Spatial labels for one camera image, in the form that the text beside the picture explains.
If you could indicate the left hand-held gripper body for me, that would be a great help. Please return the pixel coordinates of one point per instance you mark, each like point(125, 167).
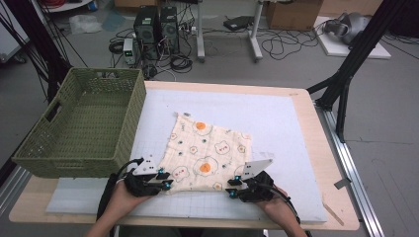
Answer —
point(140, 184)

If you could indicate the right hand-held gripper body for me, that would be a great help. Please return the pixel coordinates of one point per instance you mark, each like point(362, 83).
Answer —
point(257, 187)

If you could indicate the cream egg print cloth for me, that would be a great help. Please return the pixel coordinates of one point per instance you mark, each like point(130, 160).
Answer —
point(197, 151)

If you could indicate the green woven basket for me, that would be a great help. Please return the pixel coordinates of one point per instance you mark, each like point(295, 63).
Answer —
point(85, 131)

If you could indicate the person's left hand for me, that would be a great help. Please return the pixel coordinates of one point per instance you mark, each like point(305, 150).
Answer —
point(125, 200)

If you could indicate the person's right hand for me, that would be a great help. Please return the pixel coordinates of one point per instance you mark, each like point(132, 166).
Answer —
point(280, 210)

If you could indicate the white grid mat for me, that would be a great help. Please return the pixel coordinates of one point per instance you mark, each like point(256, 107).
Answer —
point(263, 115)

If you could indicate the thin wooden stick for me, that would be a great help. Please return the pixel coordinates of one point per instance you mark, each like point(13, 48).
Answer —
point(333, 214)

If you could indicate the grey tape piece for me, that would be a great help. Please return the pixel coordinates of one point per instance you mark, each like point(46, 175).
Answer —
point(342, 183)

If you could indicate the small grey power supply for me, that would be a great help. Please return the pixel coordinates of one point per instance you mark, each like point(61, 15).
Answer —
point(128, 51)

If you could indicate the black computer tower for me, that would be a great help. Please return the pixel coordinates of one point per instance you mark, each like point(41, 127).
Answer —
point(169, 29)
point(146, 29)

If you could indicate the white desk leg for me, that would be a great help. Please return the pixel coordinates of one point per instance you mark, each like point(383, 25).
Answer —
point(200, 33)
point(255, 36)

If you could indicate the black flat device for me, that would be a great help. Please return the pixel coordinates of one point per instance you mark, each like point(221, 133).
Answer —
point(237, 23)

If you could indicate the white floor board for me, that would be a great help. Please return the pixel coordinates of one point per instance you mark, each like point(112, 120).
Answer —
point(336, 49)

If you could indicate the black metal stand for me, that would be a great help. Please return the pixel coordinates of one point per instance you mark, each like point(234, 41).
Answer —
point(355, 56)
point(39, 42)

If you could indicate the clear plastic bag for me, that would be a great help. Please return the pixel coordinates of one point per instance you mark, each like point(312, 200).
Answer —
point(85, 23)

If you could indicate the brown cardboard box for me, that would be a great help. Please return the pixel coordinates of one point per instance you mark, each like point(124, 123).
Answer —
point(293, 15)

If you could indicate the grey helmet-like device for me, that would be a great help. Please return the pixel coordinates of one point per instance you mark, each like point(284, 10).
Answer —
point(352, 26)

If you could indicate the aluminium rail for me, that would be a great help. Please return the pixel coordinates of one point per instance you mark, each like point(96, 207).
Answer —
point(13, 187)
point(352, 171)

